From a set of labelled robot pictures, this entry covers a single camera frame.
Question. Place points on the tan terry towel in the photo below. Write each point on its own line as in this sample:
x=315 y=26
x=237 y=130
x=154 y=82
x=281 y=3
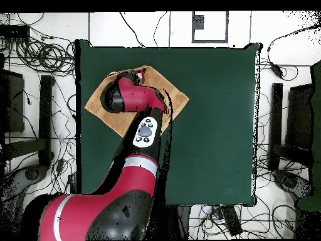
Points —
x=110 y=118

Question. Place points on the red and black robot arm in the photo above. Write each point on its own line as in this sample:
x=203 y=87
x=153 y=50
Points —
x=125 y=190

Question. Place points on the black flat box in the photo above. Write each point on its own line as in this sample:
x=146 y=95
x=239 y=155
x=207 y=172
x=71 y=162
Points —
x=15 y=32

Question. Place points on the dark green table cloth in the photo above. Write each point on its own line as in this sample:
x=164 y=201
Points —
x=213 y=100

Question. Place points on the small black adapter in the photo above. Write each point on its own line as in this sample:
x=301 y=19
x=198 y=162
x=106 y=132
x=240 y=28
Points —
x=60 y=165

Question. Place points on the black power strip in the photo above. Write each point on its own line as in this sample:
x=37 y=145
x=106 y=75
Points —
x=230 y=221
x=72 y=183

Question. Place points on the large black case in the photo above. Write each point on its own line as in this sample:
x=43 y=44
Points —
x=12 y=100
x=299 y=118

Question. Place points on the black power adapter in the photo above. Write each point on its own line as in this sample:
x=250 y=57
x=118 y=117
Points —
x=276 y=70

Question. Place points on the grey square frame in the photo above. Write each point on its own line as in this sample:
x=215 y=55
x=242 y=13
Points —
x=210 y=41

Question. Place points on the black stand frame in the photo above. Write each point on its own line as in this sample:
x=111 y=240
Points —
x=45 y=113
x=275 y=113

